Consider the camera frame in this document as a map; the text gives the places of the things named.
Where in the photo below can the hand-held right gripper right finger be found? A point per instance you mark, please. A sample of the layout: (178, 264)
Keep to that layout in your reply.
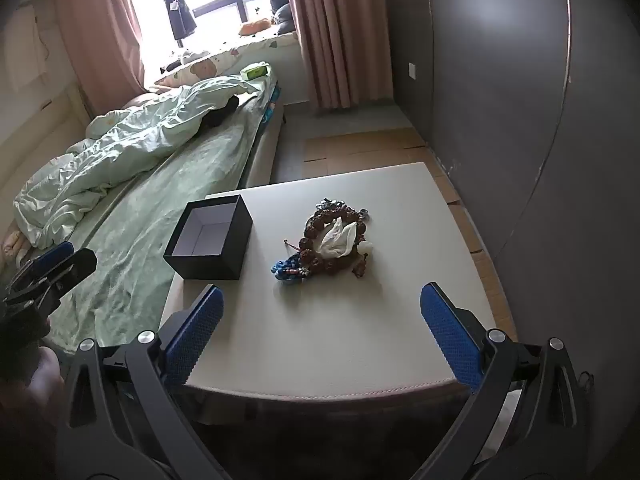
(450, 335)

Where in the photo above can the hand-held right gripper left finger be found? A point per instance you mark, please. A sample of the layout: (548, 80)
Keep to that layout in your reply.
(195, 330)

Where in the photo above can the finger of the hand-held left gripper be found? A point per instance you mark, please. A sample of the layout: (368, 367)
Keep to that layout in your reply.
(50, 259)
(80, 264)

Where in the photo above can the black box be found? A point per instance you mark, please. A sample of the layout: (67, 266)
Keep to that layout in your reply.
(230, 255)

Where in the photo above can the white cloth pouch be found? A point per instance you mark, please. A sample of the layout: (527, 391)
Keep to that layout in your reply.
(337, 240)

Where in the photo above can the floral pillow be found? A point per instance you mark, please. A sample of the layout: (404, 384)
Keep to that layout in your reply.
(11, 248)

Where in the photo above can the green bed sheet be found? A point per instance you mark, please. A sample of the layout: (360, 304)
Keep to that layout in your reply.
(145, 240)

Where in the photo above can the cream headboard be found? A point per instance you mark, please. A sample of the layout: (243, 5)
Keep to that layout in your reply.
(35, 135)

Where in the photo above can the green duvet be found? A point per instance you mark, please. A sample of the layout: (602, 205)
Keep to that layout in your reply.
(130, 145)

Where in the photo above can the white bed base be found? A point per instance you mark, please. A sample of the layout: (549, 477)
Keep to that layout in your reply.
(262, 155)

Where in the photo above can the cardboard sheets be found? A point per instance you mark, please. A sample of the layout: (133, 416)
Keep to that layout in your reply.
(365, 146)

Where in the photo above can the black garment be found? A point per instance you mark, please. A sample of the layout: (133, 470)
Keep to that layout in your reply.
(222, 111)

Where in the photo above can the pink curtain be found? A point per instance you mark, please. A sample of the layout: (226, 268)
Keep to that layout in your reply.
(335, 35)
(95, 35)

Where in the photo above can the blue patterned mattress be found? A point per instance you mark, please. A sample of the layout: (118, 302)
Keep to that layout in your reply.
(274, 102)

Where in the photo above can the green tissue pack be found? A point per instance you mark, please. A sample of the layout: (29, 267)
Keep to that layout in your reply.
(255, 71)

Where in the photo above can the hanging dark clothes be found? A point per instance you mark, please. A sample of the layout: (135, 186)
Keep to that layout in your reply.
(175, 2)

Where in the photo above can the orange plush toy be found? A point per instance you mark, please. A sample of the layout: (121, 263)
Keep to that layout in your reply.
(255, 26)

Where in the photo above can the dark cushion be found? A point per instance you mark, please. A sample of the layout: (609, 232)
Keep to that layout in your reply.
(281, 7)

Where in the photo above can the white wall socket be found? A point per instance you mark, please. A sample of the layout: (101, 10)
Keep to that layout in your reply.
(412, 70)

